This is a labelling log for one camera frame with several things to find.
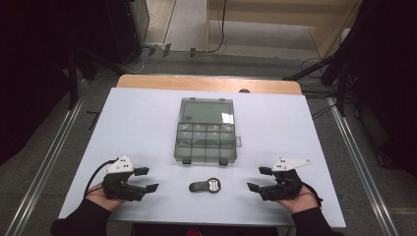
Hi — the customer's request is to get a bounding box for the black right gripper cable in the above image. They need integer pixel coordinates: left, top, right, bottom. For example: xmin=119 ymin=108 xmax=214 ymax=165
xmin=302 ymin=182 xmax=325 ymax=208

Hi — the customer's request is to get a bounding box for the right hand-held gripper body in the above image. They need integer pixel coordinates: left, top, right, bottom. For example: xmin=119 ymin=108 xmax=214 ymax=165
xmin=261 ymin=156 xmax=312 ymax=202

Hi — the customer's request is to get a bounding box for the black metal stand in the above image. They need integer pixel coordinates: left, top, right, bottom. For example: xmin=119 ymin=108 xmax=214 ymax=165
xmin=282 ymin=0 xmax=372 ymax=118
xmin=65 ymin=45 xmax=126 ymax=111

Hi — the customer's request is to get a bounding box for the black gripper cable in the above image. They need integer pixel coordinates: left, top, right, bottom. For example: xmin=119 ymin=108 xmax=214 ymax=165
xmin=84 ymin=158 xmax=120 ymax=199
xmin=302 ymin=182 xmax=325 ymax=208

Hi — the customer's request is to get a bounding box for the metal floor rail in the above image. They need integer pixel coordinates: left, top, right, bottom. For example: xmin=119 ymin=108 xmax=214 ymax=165
xmin=327 ymin=96 xmax=400 ymax=236
xmin=4 ymin=96 xmax=87 ymax=236

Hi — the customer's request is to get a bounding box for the wooden table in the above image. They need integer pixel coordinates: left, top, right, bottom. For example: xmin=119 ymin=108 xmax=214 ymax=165
xmin=116 ymin=74 xmax=303 ymax=96

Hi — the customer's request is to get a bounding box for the black curtain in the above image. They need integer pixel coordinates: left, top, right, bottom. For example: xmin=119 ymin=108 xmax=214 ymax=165
xmin=0 ymin=0 xmax=109 ymax=166
xmin=340 ymin=0 xmax=417 ymax=178

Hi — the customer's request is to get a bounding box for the white floor cable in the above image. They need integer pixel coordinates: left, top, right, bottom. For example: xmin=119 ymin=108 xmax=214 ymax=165
xmin=118 ymin=48 xmax=147 ymax=75

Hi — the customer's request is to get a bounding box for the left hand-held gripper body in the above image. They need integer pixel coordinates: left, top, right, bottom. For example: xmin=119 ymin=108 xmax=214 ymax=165
xmin=101 ymin=155 xmax=146 ymax=202

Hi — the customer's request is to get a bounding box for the clear grey compartment box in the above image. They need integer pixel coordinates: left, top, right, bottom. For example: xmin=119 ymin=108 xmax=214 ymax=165
xmin=173 ymin=96 xmax=237 ymax=165

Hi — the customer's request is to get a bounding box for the light wooden shelf unit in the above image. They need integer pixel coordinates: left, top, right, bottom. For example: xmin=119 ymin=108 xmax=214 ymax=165
xmin=206 ymin=0 xmax=364 ymax=61

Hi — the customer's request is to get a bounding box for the black hanging cable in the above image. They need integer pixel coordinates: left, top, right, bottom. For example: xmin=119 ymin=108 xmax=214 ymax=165
xmin=206 ymin=0 xmax=228 ymax=55

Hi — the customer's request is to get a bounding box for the person's left hand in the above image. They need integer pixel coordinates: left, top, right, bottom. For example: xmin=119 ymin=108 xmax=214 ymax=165
xmin=85 ymin=191 xmax=128 ymax=212

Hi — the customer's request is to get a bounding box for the black tool with round head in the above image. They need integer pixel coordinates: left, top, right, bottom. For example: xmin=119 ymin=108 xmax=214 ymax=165
xmin=188 ymin=177 xmax=223 ymax=194

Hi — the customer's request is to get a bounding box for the person's right hand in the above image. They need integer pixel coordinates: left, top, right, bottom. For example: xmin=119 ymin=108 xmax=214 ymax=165
xmin=276 ymin=184 xmax=320 ymax=215

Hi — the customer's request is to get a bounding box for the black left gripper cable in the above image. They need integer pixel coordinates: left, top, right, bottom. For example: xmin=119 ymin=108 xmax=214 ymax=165
xmin=84 ymin=158 xmax=120 ymax=199

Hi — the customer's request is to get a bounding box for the black cabinet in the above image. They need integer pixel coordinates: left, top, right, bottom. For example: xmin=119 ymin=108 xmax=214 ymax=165
xmin=103 ymin=0 xmax=150 ymax=66

